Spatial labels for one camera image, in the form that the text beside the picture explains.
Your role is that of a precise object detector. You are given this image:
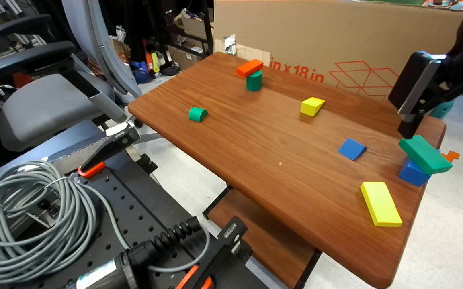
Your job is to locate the flat blue block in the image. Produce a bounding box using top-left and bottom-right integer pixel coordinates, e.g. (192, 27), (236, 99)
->
(337, 138), (367, 162)

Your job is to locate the blue cube block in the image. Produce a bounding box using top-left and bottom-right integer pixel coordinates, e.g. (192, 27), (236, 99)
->
(396, 155), (432, 189)

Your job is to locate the yellow wedge block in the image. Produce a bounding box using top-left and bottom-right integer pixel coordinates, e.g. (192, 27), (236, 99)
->
(298, 94), (326, 119)

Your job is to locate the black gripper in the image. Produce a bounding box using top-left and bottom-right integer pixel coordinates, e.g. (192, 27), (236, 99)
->
(387, 49), (449, 139)

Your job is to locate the long yellow block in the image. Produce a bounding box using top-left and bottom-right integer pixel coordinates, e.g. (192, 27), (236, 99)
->
(358, 180), (404, 231)

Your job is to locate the grey coiled cable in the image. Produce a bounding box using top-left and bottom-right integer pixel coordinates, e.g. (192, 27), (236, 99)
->
(0, 159), (211, 286)

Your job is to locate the black perforated platform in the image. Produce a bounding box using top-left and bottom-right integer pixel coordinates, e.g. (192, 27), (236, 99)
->
(0, 119), (276, 289)

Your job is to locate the green rounded block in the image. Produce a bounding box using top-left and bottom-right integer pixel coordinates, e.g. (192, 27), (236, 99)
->
(186, 104), (208, 123)

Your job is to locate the blue floor object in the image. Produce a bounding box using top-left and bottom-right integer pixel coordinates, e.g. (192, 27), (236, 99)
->
(128, 59), (152, 85)

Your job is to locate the grey black armrest chair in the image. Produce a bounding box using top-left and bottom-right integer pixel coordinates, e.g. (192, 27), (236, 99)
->
(0, 0), (141, 154)

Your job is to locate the green cube block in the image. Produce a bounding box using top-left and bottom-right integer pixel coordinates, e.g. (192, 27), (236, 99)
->
(244, 69), (265, 93)

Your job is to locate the teal plastic object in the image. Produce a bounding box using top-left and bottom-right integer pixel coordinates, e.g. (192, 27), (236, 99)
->
(427, 99), (456, 120)

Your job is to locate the wooden table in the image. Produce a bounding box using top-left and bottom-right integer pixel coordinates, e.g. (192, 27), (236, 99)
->
(126, 51), (448, 289)

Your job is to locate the long green block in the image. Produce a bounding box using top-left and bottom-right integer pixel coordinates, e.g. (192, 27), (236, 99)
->
(396, 133), (454, 176)

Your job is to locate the large cardboard box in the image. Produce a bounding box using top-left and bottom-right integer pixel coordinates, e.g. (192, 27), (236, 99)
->
(211, 0), (463, 102)

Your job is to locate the orange block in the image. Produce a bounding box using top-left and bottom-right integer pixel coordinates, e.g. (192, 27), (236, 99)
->
(234, 58), (265, 78)

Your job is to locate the black orange ribbed clamp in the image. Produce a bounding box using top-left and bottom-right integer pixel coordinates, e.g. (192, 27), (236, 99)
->
(75, 215), (253, 289)

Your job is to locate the black orange bar clamp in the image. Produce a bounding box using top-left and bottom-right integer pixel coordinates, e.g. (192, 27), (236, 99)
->
(75, 119), (160, 181)

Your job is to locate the wooden table foot board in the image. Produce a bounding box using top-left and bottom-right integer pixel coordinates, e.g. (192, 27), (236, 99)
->
(203, 186), (321, 289)

